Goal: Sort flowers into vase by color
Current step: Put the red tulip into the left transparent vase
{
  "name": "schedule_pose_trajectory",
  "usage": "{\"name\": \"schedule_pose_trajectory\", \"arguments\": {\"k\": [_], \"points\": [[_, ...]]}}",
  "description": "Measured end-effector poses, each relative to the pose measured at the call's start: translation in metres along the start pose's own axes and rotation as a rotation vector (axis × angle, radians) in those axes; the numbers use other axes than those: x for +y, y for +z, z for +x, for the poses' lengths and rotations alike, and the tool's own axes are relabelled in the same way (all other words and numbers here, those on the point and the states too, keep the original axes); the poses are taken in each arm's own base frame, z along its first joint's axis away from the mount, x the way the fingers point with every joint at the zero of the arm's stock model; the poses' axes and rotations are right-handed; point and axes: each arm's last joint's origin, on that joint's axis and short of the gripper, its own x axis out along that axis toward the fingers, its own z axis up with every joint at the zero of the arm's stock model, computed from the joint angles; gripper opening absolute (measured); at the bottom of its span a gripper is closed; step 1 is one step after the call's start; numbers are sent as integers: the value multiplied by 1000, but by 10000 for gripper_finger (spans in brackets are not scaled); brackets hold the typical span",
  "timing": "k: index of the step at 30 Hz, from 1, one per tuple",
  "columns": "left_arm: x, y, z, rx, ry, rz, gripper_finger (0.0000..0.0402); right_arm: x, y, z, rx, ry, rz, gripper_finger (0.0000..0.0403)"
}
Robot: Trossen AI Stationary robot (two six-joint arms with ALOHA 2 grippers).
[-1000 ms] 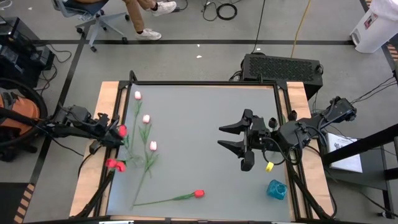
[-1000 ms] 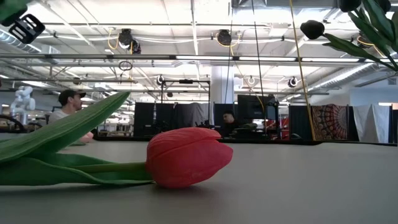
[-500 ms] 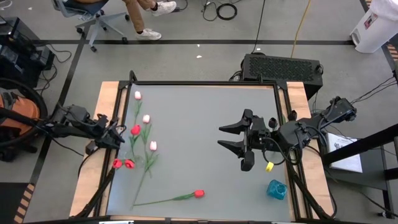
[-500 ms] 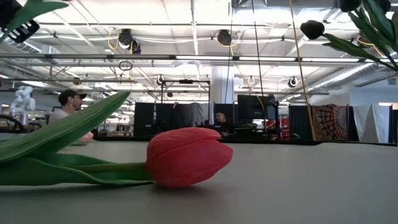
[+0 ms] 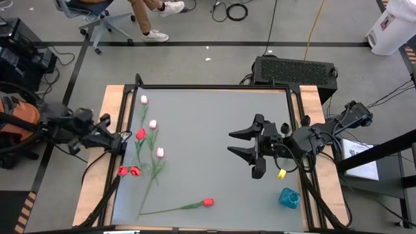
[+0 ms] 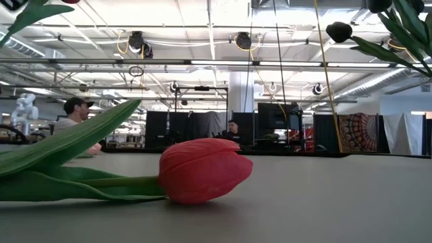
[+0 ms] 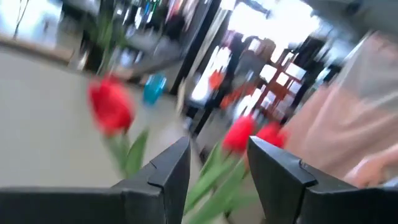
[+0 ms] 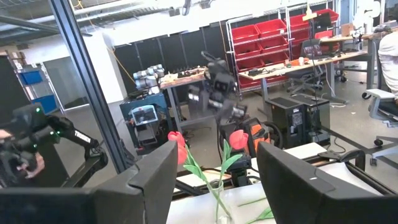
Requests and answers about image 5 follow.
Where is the yellow cable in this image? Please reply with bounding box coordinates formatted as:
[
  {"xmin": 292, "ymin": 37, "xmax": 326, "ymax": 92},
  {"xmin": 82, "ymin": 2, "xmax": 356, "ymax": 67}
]
[{"xmin": 303, "ymin": 0, "xmax": 326, "ymax": 61}]

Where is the black computer tower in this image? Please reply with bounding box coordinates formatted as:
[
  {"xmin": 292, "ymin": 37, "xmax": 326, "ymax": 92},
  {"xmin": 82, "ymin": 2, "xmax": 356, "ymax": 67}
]
[{"xmin": 0, "ymin": 45, "xmax": 59, "ymax": 92}]

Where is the person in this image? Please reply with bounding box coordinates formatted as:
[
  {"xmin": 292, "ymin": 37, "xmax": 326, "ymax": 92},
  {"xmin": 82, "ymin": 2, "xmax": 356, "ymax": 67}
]
[{"xmin": 77, "ymin": 0, "xmax": 186, "ymax": 43}]

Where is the black equipment box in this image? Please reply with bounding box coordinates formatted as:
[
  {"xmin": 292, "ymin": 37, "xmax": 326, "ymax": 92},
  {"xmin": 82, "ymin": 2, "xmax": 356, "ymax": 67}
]
[{"xmin": 0, "ymin": 18, "xmax": 42, "ymax": 49}]

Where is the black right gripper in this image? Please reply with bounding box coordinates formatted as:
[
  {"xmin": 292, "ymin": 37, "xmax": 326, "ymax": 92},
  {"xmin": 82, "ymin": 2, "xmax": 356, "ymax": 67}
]
[{"xmin": 227, "ymin": 114, "xmax": 292, "ymax": 165}]

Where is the white paper sheet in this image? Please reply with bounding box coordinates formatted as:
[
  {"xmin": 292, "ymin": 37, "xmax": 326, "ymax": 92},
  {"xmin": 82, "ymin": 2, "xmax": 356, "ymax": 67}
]
[{"xmin": 341, "ymin": 138, "xmax": 380, "ymax": 182}]

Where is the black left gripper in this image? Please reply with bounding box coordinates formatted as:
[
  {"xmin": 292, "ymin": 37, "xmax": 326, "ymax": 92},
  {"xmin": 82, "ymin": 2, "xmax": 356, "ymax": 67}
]
[{"xmin": 86, "ymin": 113, "xmax": 128, "ymax": 155}]

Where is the orange black vacuum cleaner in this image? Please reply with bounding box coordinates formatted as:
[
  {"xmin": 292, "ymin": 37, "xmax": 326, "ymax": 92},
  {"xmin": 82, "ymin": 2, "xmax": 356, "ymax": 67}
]
[{"xmin": 0, "ymin": 80, "xmax": 51, "ymax": 170}]

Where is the grey office chair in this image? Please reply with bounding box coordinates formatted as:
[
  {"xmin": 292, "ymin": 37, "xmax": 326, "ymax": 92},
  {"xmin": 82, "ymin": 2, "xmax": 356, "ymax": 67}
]
[{"xmin": 53, "ymin": 0, "xmax": 137, "ymax": 55}]

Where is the pink artificial tulip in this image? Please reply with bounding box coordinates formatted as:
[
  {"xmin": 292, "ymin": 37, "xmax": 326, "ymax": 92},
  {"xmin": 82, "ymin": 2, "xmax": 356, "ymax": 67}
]
[
  {"xmin": 135, "ymin": 95, "xmax": 150, "ymax": 159},
  {"xmin": 145, "ymin": 120, "xmax": 161, "ymax": 187},
  {"xmin": 138, "ymin": 147, "xmax": 166, "ymax": 218}
]

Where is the white bin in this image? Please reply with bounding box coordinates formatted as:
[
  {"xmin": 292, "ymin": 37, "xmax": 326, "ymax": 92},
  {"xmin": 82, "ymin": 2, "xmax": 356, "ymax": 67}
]
[{"xmin": 365, "ymin": 0, "xmax": 416, "ymax": 56}]

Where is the black perforated computer case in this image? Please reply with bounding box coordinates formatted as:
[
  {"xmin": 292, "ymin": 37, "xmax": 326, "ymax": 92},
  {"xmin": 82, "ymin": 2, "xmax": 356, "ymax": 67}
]
[{"xmin": 252, "ymin": 55, "xmax": 339, "ymax": 105}]

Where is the coiled black cable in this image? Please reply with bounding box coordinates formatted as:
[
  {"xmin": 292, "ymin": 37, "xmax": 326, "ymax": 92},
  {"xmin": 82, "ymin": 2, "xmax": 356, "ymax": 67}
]
[{"xmin": 226, "ymin": 2, "xmax": 250, "ymax": 22}]

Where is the clear glass vase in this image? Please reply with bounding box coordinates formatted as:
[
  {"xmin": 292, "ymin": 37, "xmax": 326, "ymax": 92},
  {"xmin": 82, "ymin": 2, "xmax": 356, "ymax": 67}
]
[{"xmin": 129, "ymin": 157, "xmax": 153, "ymax": 176}]

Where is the dark grey side table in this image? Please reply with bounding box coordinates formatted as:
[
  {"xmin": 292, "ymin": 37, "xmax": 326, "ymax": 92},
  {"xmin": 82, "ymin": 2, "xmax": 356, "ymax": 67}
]
[{"xmin": 334, "ymin": 128, "xmax": 416, "ymax": 228}]

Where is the black hanging cable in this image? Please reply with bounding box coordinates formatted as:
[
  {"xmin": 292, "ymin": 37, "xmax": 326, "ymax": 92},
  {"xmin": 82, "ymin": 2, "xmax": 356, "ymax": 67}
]
[{"xmin": 262, "ymin": 0, "xmax": 279, "ymax": 56}]

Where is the black metal table frame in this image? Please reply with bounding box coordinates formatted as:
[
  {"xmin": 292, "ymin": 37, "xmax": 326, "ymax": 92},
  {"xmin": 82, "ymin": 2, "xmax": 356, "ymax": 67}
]
[{"xmin": 77, "ymin": 73, "xmax": 350, "ymax": 233}]

